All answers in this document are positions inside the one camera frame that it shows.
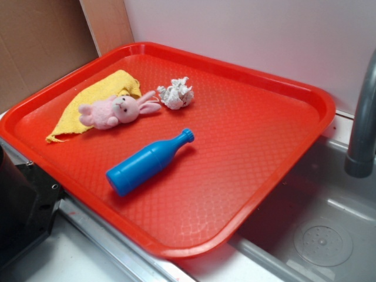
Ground red plastic tray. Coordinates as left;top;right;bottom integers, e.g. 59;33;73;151
1;43;335;259

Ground crumpled white paper ball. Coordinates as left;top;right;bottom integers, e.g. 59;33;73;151
157;76;194;110

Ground blue plastic bottle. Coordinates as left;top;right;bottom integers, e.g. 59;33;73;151
106;129;194;197

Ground pink plush bunny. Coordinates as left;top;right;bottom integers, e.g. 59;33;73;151
78;91;162;130

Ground grey faucet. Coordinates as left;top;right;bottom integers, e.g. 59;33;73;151
344;53;375;178

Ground grey toy sink basin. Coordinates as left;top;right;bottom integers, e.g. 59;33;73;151
179;137;375;281

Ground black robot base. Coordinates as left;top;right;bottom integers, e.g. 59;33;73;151
1;147;63;270

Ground brown cardboard panel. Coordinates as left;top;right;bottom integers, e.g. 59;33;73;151
1;1;133;112

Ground yellow cloth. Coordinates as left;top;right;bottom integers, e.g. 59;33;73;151
46;70;142;143

